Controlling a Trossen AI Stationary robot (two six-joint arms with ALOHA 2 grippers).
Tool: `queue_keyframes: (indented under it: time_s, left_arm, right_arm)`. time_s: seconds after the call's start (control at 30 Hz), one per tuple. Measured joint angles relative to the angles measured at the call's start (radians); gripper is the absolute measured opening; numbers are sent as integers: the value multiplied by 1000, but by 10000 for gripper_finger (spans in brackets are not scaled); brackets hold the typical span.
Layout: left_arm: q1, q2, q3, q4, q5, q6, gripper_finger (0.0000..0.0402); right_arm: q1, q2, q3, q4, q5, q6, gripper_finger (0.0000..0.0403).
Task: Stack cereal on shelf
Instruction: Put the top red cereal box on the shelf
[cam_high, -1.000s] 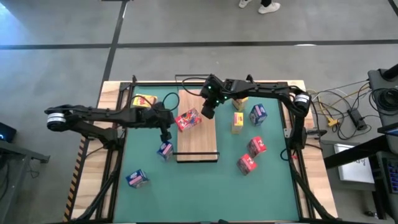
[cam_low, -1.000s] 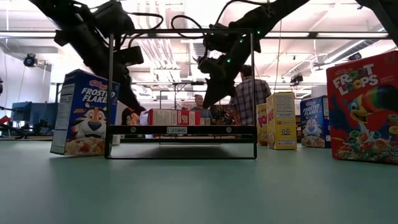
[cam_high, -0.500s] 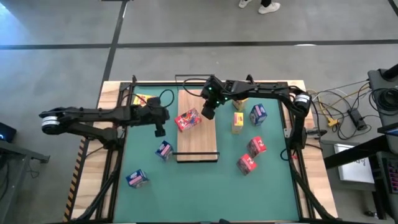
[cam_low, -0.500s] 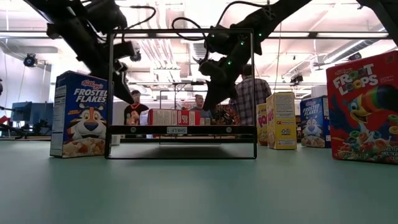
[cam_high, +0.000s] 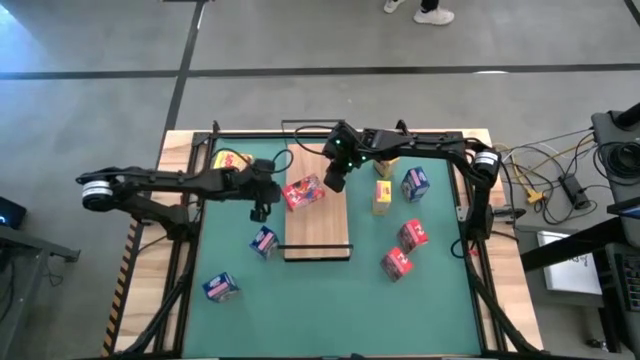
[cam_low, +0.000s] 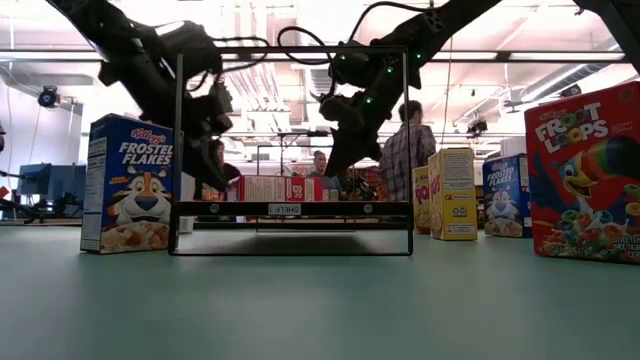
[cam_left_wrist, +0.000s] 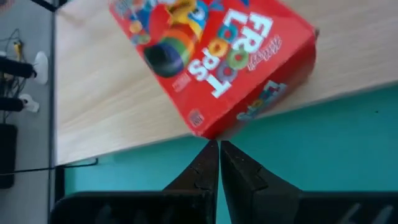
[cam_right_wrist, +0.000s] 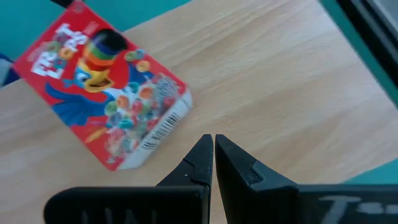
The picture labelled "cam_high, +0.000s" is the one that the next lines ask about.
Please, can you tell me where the yellow-black hazard tape strip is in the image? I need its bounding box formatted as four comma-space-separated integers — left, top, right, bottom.
101, 219, 144, 358

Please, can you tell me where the white laptop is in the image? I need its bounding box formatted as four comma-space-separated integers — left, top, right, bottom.
537, 230, 604, 296

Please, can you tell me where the blue Frosted Flakes cereal box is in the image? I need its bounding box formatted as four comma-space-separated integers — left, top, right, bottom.
399, 166, 431, 204
201, 271, 241, 304
248, 224, 281, 261

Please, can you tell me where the black metal beam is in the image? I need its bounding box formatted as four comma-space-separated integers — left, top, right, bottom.
519, 215, 640, 274

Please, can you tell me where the green table mat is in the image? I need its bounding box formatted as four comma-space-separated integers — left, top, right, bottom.
182, 137, 484, 357

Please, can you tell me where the yellow Corn Pops cereal box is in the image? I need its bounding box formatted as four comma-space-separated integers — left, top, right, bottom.
371, 179, 394, 217
373, 156, 401, 180
212, 149, 255, 172

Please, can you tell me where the grey metal desk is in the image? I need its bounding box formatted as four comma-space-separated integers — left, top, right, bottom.
0, 224, 81, 360

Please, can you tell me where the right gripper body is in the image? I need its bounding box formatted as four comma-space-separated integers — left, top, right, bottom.
324, 122, 374, 174

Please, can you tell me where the wooden shelf with black frame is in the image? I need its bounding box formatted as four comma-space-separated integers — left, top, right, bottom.
277, 118, 355, 263

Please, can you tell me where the red Froot Loops cereal box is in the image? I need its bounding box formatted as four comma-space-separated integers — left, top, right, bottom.
281, 173, 327, 212
379, 246, 415, 284
396, 218, 430, 255

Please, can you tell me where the laptop with blue screen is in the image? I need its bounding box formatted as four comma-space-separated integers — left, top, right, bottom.
606, 196, 640, 221

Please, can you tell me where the black keyboard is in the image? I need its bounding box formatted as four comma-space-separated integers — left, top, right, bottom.
613, 252, 640, 314

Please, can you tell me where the coiled black cable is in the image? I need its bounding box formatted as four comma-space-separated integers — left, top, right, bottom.
594, 141, 640, 189

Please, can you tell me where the black electronic device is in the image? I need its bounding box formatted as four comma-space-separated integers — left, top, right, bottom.
0, 195, 29, 231

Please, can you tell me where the grey equipment stand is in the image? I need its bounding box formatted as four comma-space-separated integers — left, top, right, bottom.
591, 102, 640, 201

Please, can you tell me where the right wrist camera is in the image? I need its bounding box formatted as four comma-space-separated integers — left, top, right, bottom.
323, 168, 348, 195

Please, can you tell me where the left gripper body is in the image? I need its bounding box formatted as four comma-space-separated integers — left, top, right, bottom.
245, 173, 283, 207

